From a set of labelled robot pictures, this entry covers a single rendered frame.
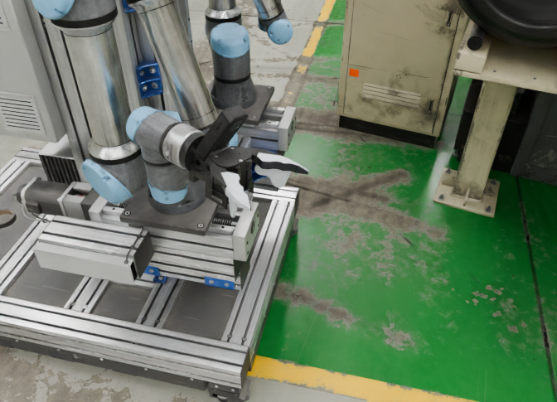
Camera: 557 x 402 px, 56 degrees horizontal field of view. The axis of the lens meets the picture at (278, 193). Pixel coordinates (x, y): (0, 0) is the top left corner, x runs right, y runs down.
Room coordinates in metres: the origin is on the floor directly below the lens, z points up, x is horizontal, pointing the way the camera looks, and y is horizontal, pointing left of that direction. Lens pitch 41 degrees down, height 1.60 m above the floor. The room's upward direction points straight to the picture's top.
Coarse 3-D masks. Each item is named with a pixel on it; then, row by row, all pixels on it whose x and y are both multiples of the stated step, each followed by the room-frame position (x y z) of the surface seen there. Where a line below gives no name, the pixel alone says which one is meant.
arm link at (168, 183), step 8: (144, 160) 0.80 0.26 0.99; (152, 168) 0.79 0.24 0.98; (160, 168) 0.78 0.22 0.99; (168, 168) 0.79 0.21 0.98; (176, 168) 0.80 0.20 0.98; (152, 176) 0.79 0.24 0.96; (160, 176) 0.78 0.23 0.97; (168, 176) 0.79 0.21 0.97; (176, 176) 0.80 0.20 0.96; (184, 176) 0.81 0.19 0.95; (152, 184) 0.79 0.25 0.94; (160, 184) 0.79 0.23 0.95; (168, 184) 0.79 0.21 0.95; (176, 184) 0.79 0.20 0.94; (184, 184) 0.81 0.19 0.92; (152, 192) 0.80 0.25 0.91; (160, 192) 0.78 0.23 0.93; (168, 192) 0.78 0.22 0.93; (176, 192) 0.79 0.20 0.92; (184, 192) 0.81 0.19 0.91; (160, 200) 0.79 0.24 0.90; (168, 200) 0.79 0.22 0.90; (176, 200) 0.79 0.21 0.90
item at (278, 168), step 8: (264, 160) 0.71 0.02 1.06; (272, 160) 0.71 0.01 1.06; (280, 160) 0.71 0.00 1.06; (288, 160) 0.71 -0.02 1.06; (256, 168) 0.72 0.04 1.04; (264, 168) 0.70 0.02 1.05; (272, 168) 0.70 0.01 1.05; (280, 168) 0.70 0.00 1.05; (288, 168) 0.70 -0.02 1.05; (296, 168) 0.70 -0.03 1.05; (304, 168) 0.70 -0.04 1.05; (272, 176) 0.71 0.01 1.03; (280, 176) 0.71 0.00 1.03; (288, 176) 0.71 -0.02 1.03; (280, 184) 0.71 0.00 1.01
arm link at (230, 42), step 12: (228, 24) 1.54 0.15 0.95; (216, 36) 1.47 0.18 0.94; (228, 36) 1.47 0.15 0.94; (240, 36) 1.48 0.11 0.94; (216, 48) 1.46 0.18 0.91; (228, 48) 1.44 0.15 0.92; (240, 48) 1.46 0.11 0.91; (216, 60) 1.46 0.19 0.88; (228, 60) 1.44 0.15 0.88; (240, 60) 1.45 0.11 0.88; (216, 72) 1.46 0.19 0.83; (228, 72) 1.44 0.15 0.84; (240, 72) 1.45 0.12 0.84
